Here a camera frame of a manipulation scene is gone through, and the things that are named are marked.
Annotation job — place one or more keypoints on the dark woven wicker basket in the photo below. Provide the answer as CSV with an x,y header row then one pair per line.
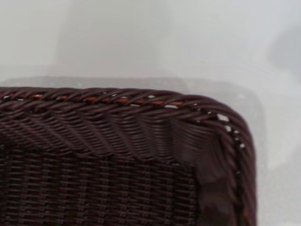
x,y
98,169

